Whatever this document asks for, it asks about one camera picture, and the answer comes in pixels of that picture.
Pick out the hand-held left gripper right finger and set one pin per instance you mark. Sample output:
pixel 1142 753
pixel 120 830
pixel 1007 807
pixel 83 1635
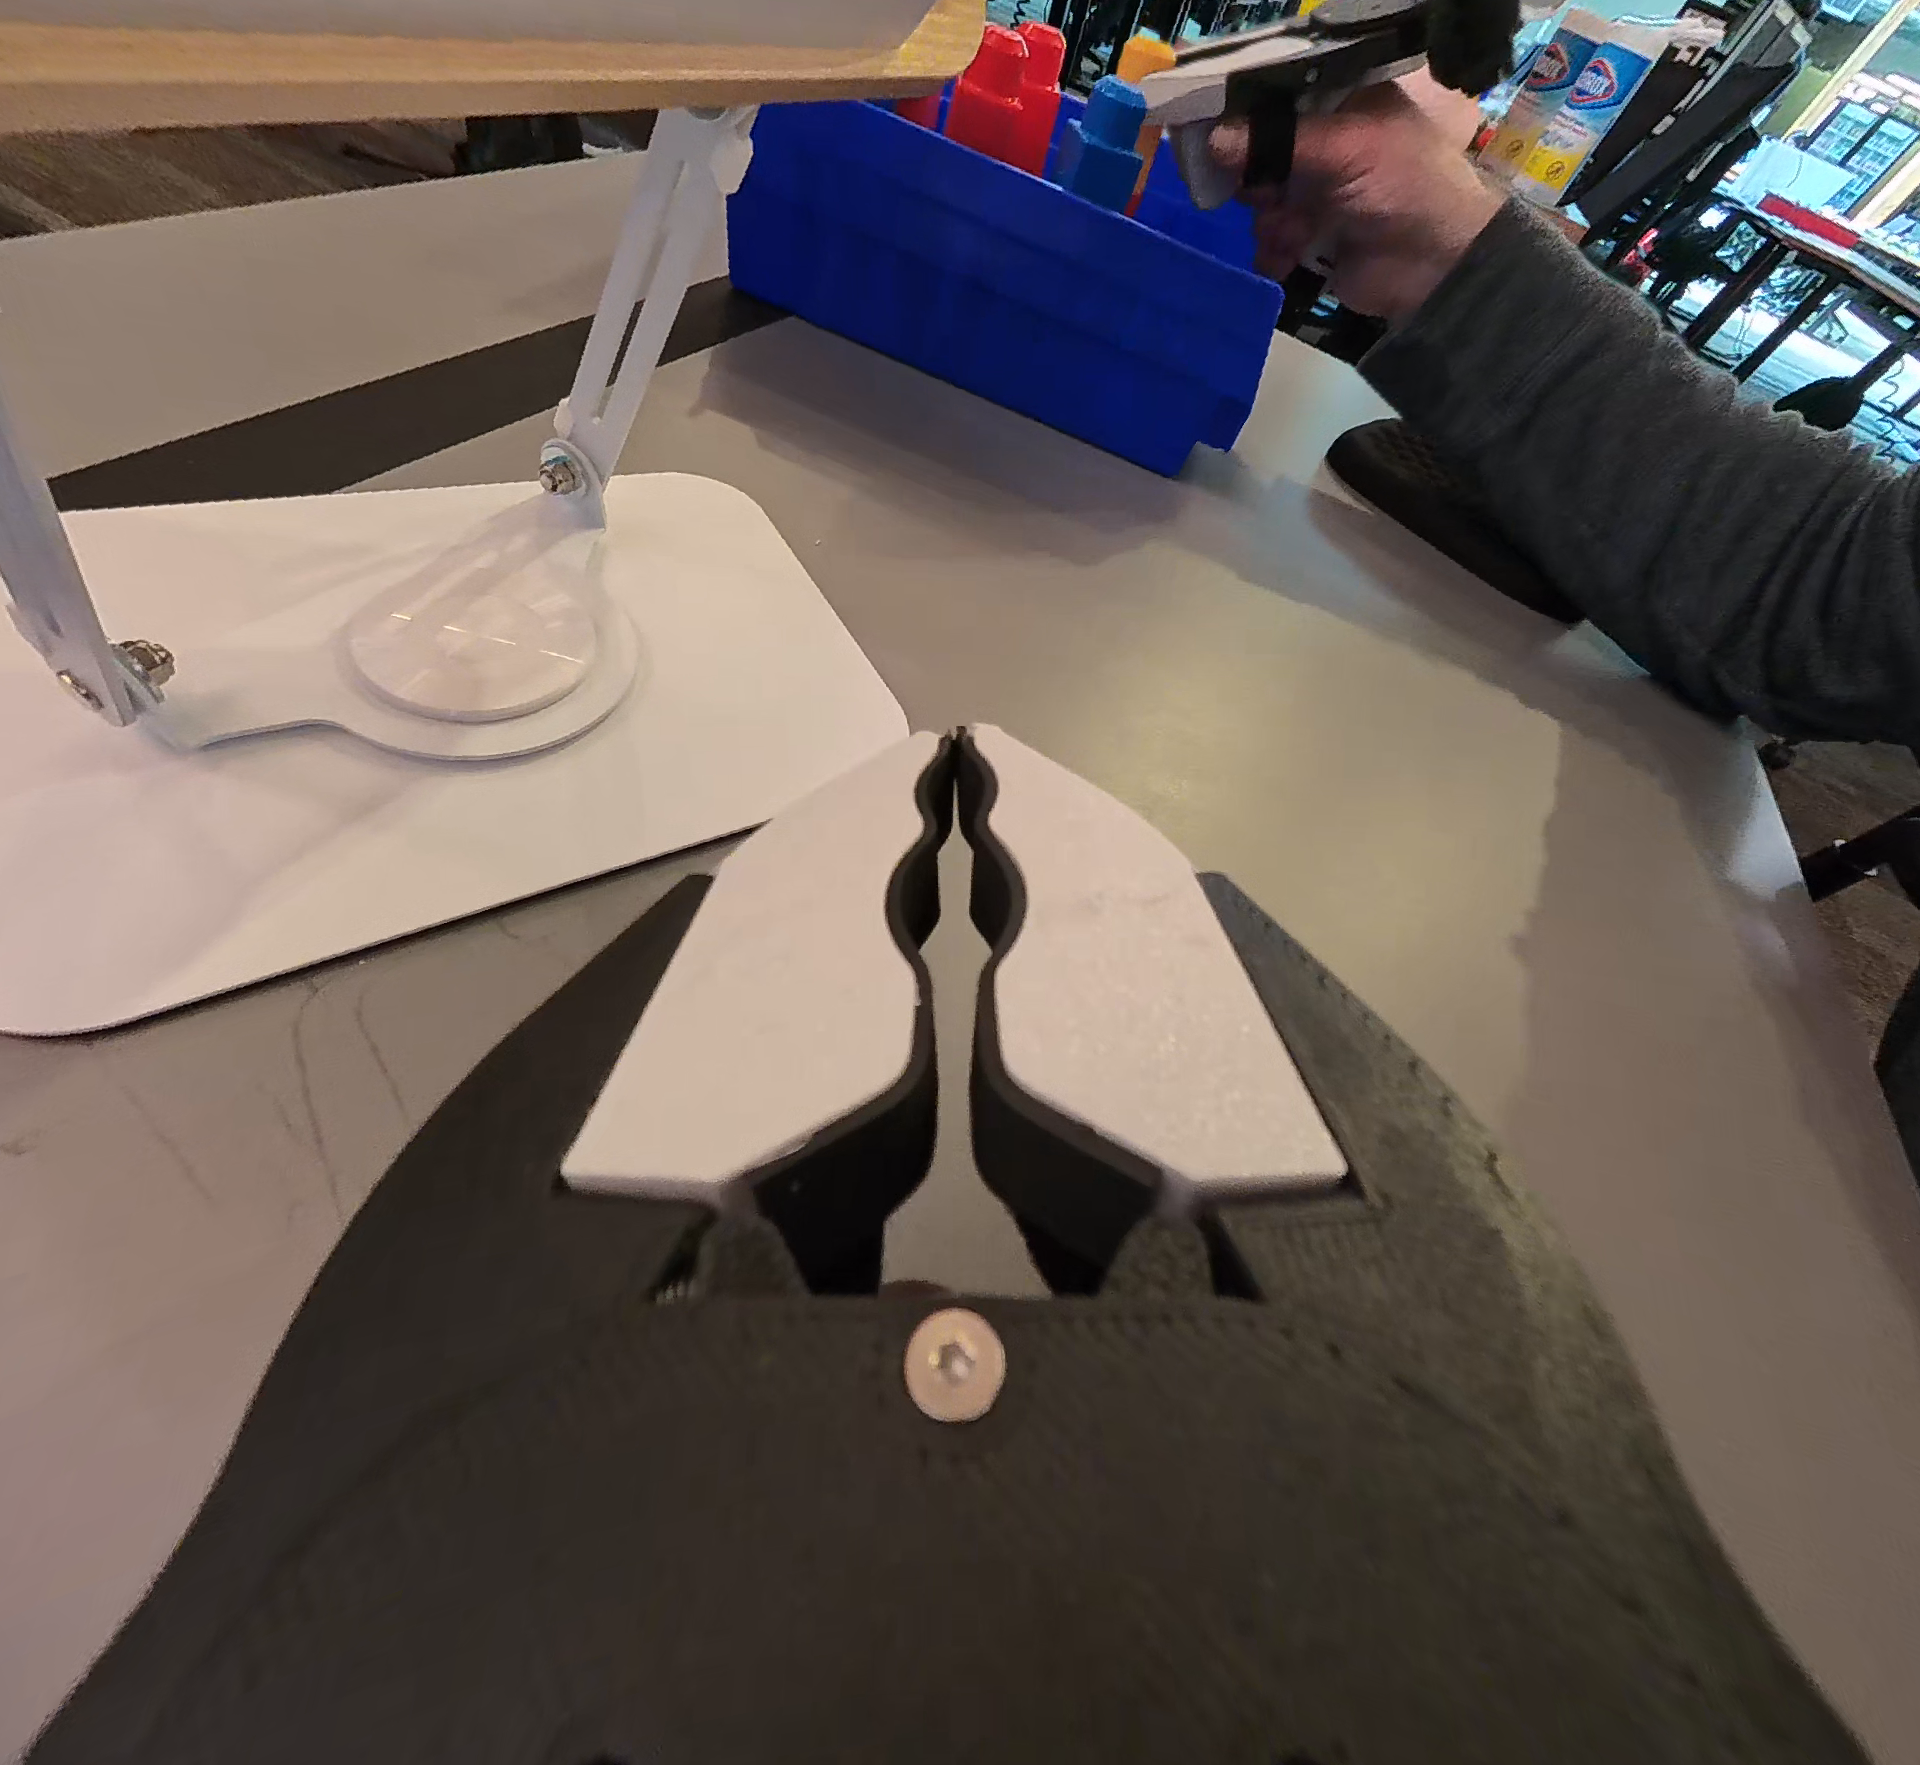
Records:
pixel 1140 1030

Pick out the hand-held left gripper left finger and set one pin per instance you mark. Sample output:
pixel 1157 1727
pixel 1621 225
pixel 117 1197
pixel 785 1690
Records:
pixel 765 1030

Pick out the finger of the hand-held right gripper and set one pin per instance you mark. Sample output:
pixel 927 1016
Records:
pixel 1245 87
pixel 1212 164

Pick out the blue plastic bin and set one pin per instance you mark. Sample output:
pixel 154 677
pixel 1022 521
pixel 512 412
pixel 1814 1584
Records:
pixel 975 282

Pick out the person's right forearm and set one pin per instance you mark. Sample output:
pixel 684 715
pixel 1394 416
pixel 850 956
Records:
pixel 1650 491

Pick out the grey desk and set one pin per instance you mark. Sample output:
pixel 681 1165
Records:
pixel 1275 686

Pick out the person's right hand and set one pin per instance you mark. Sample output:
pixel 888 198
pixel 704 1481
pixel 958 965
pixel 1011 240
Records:
pixel 1379 190

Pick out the white wipes canister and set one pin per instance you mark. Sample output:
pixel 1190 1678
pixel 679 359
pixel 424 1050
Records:
pixel 1606 101
pixel 1527 114

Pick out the black mesh wrist rest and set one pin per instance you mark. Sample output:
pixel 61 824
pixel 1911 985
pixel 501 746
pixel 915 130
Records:
pixel 1440 521

